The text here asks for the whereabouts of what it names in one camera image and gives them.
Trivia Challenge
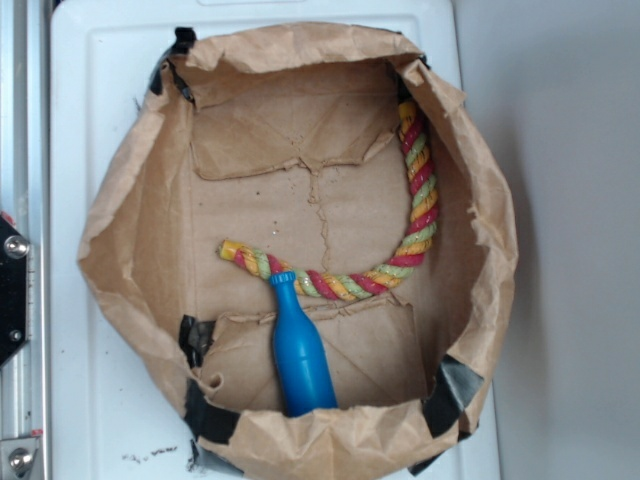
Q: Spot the aluminium frame rail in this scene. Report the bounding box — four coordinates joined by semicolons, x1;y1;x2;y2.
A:
1;1;53;479

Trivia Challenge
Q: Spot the silver corner bracket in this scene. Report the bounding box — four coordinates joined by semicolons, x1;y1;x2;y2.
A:
1;437;44;480

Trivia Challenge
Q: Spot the multicoloured twisted rope toy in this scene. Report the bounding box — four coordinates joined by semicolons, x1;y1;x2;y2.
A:
217;98;439;301

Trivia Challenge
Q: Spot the blue plastic bottle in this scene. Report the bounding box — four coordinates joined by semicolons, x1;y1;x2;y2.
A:
270;271;338;417

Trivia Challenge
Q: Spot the brown paper bag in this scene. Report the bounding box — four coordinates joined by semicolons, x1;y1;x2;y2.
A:
79;22;518;479

